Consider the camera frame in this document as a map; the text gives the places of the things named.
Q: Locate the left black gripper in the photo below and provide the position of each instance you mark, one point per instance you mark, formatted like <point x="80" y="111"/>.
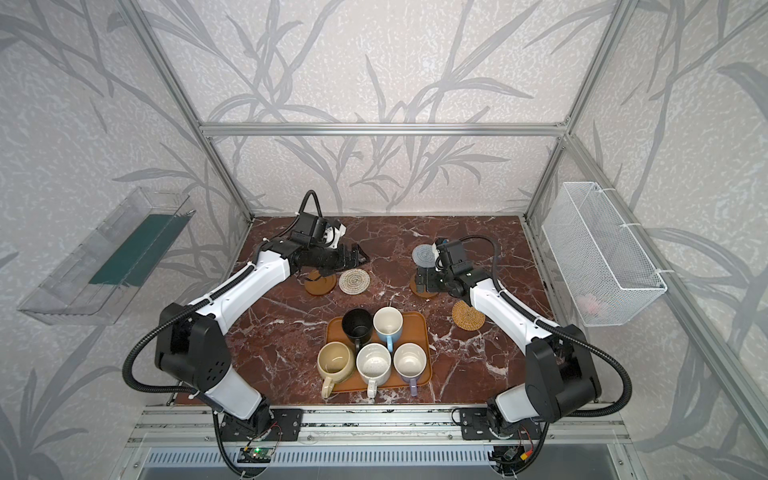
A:
<point x="339" y="258"/>

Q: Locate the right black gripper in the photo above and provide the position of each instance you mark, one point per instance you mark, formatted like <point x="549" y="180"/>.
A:
<point x="429" y="282"/>

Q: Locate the brown wooden coaster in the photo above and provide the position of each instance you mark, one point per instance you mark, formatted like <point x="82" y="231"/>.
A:
<point x="319" y="285"/>
<point x="421" y="294"/>

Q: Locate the grey blue woven coaster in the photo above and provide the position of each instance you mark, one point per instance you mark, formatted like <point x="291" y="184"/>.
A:
<point x="425" y="255"/>

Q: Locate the light blue mug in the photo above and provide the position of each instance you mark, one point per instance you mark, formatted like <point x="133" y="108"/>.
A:
<point x="388" y="323"/>

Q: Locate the tan rattan coaster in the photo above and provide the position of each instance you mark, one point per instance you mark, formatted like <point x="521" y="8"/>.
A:
<point x="466" y="317"/>

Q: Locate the black mug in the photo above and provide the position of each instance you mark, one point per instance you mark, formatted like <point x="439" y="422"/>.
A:
<point x="357" y="325"/>

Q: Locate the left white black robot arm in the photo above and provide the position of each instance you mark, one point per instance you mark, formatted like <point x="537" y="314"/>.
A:
<point x="191" y="339"/>

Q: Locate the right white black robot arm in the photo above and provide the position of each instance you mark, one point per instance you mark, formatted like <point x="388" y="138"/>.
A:
<point x="560" y="374"/>

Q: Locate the white woven round coaster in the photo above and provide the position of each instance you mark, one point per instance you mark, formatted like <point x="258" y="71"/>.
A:
<point x="354" y="281"/>

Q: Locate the brown rectangular tray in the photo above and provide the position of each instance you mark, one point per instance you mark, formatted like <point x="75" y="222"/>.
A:
<point x="415" y="331"/>

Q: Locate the beige mug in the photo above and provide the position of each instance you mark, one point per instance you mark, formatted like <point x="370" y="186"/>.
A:
<point x="335" y="364"/>

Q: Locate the pink object in basket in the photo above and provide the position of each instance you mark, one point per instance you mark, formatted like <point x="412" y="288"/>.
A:
<point x="590" y="305"/>

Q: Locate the green circuit board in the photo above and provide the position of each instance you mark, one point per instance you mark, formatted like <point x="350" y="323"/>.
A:
<point x="255" y="455"/>

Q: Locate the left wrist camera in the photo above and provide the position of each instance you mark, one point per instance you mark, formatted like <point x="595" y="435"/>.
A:
<point x="334" y="231"/>

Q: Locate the white lilac-handled mug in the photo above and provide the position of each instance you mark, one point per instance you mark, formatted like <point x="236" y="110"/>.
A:
<point x="410" y="362"/>

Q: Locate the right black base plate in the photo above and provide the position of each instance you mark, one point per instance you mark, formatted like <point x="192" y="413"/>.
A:
<point x="486" y="423"/>

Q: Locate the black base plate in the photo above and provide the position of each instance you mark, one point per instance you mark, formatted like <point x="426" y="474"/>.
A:
<point x="486" y="423"/>
<point x="266" y="424"/>

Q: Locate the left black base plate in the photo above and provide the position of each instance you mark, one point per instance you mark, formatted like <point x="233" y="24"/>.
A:
<point x="266" y="424"/>

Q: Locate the white wire mesh basket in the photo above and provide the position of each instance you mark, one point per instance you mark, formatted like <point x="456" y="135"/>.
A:
<point x="597" y="253"/>

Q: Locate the right controller with wires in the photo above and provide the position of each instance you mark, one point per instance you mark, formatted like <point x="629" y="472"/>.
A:
<point x="511" y="455"/>

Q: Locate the clear plastic wall bin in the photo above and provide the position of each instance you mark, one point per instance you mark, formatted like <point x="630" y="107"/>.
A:
<point x="98" y="280"/>

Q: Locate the aluminium front rail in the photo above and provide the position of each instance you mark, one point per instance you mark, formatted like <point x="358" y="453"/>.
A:
<point x="329" y="425"/>

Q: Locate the aluminium cage frame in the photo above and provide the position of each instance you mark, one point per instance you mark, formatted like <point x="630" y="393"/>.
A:
<point x="741" y="390"/>

